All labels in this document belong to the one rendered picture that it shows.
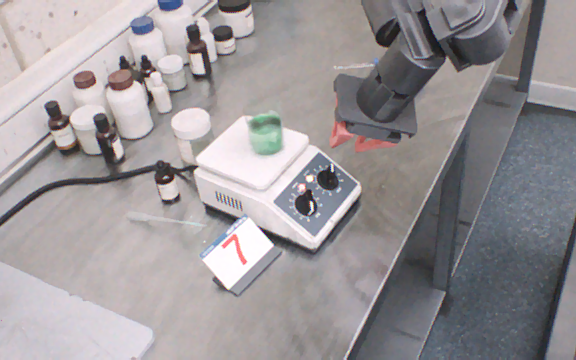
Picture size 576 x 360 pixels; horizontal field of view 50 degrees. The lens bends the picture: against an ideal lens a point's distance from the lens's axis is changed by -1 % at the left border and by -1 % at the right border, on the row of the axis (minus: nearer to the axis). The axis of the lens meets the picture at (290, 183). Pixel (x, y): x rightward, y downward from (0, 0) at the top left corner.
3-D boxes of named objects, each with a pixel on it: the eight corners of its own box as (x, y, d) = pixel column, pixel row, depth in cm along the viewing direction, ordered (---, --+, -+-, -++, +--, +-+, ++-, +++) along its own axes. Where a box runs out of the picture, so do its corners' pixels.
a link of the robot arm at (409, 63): (413, 61, 62) (459, 63, 64) (392, 8, 65) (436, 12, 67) (382, 101, 67) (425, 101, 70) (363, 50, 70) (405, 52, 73)
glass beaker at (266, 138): (251, 138, 89) (243, 91, 83) (289, 137, 88) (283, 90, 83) (246, 165, 84) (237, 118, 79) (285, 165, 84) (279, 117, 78)
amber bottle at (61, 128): (56, 144, 106) (38, 102, 100) (76, 137, 107) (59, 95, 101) (60, 155, 104) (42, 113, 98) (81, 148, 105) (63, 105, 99)
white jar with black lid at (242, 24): (224, 40, 127) (218, 9, 122) (221, 25, 132) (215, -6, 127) (256, 35, 128) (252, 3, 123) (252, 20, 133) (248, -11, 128)
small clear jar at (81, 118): (76, 146, 105) (63, 115, 101) (105, 130, 108) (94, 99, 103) (92, 160, 102) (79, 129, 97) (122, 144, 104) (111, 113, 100)
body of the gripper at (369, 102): (331, 81, 75) (357, 41, 69) (405, 99, 78) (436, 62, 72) (333, 125, 72) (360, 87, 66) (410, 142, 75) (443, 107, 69)
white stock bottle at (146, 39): (170, 81, 118) (156, 27, 110) (137, 85, 118) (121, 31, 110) (173, 64, 122) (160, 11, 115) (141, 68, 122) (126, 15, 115)
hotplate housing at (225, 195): (362, 196, 90) (362, 154, 84) (315, 257, 82) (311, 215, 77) (241, 151, 100) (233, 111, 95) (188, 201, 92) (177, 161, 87)
